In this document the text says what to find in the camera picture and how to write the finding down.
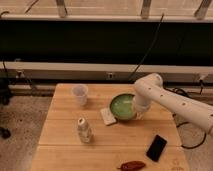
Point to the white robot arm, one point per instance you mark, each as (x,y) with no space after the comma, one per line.
(150,88)

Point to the translucent plastic cup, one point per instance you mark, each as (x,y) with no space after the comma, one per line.
(80,92)

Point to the red chili pepper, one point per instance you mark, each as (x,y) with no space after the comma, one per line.
(132,166)

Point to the small clear plastic bottle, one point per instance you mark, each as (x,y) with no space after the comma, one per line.
(84,130)

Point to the green ceramic bowl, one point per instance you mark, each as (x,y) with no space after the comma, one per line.
(121,107)

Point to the wooden table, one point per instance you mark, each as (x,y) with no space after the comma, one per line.
(60,148)

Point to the black smartphone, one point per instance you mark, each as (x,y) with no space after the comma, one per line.
(156,148)

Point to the black object at left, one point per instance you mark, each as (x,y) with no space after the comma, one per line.
(5,133)

